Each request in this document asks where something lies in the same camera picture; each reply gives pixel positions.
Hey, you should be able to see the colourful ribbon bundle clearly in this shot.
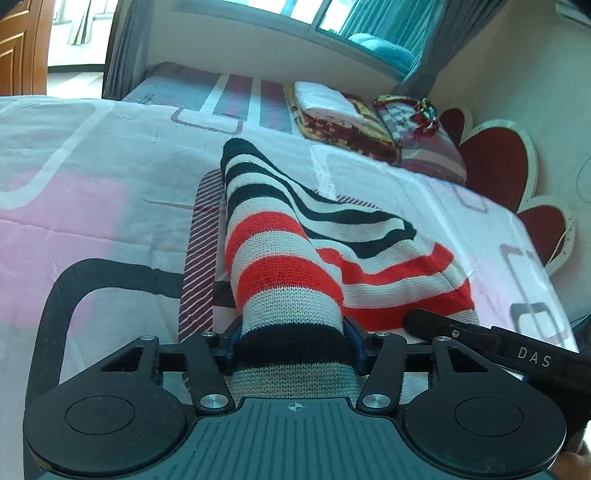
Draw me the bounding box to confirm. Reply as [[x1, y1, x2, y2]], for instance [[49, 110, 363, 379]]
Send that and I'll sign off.
[[413, 98, 438, 137]]

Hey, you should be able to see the folded white blanket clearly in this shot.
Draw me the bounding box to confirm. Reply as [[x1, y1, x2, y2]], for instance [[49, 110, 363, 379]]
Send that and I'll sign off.
[[293, 82, 362, 124]]

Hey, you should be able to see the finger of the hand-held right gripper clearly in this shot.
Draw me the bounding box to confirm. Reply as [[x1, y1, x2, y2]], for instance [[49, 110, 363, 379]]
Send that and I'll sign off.
[[403, 308, 495, 352]]

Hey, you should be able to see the brown wooden door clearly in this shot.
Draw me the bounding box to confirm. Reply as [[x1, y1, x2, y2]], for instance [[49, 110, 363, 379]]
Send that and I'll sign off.
[[0, 0, 49, 97]]

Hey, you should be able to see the red yellow patterned blanket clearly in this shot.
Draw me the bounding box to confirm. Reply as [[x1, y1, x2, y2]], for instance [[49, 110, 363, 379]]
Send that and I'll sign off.
[[283, 85, 402, 163]]

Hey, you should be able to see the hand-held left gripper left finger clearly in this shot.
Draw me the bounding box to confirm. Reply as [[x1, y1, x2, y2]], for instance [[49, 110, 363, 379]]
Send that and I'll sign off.
[[99, 323, 242, 412]]

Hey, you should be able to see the teal plush blanket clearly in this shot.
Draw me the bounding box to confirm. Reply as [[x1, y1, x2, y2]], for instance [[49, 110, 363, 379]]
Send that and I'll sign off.
[[346, 32, 416, 69]]

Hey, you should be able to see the white sheer curtain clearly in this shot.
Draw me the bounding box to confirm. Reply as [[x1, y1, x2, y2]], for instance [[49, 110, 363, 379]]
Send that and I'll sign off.
[[69, 0, 108, 47]]

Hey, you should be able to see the grey striped bed sheet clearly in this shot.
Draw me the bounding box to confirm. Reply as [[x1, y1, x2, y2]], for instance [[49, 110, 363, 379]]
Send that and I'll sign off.
[[120, 61, 297, 136]]

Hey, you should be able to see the checkered striped pillow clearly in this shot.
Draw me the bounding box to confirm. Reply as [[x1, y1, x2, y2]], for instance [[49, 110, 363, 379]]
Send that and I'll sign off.
[[373, 95, 468, 184]]

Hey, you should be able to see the person's right hand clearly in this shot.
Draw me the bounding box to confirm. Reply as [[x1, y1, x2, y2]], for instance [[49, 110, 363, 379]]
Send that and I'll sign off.
[[551, 436, 591, 480]]

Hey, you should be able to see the red white scalloped headboard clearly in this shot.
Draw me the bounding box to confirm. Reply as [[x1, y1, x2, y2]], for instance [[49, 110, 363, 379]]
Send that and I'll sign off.
[[438, 107, 578, 275]]

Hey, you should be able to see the black white red striped sweater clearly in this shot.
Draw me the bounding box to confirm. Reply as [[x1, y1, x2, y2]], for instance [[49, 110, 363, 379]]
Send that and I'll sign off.
[[219, 137, 481, 403]]

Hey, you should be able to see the grey curtain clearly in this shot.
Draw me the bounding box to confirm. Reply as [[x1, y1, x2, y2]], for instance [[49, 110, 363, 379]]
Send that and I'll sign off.
[[102, 0, 153, 100], [401, 0, 571, 89]]

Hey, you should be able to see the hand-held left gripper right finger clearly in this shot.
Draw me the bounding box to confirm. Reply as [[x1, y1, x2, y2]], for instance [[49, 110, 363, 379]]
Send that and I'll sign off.
[[343, 316, 491, 412]]

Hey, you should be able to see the teal curtain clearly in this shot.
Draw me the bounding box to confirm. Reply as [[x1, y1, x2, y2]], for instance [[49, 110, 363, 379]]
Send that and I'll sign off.
[[339, 0, 446, 56]]

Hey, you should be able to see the bed with patterned sheet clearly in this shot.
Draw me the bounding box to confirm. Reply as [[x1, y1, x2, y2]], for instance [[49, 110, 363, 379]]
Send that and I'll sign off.
[[0, 95, 581, 480]]

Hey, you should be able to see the thin wall cable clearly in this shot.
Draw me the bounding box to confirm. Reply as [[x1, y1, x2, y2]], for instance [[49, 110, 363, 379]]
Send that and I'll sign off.
[[574, 154, 591, 205]]

